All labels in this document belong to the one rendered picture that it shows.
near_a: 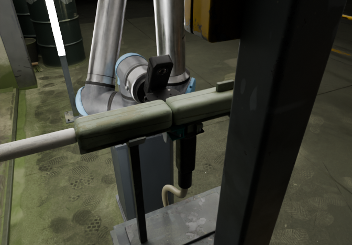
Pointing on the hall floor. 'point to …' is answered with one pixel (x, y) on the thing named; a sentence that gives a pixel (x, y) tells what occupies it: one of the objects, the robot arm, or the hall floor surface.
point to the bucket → (31, 43)
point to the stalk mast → (273, 99)
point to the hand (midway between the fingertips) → (187, 125)
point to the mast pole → (69, 85)
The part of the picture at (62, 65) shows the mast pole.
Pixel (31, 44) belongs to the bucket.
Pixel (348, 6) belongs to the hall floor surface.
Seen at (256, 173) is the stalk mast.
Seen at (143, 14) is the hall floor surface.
